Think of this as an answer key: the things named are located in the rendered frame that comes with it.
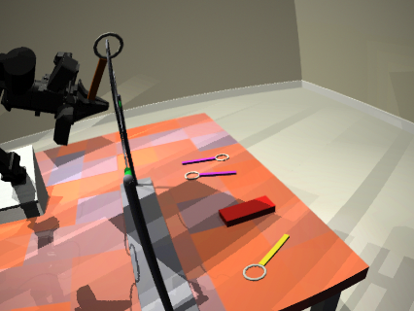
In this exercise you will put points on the grey loop with yellow handle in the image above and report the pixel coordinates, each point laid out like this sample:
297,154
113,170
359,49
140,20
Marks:
267,258

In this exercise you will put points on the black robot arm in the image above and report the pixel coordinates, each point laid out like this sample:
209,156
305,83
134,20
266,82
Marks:
17,73

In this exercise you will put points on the red rectangular block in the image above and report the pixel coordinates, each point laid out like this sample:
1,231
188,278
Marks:
246,211

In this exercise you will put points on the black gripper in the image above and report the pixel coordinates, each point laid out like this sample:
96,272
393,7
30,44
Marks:
76,106

